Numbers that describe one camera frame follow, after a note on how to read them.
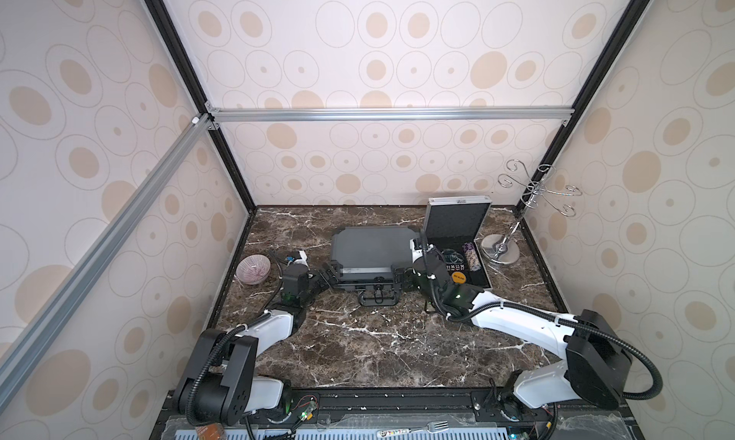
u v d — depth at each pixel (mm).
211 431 662
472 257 998
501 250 1044
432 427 700
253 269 977
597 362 421
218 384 416
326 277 808
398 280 746
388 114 879
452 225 982
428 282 603
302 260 814
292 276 683
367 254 919
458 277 974
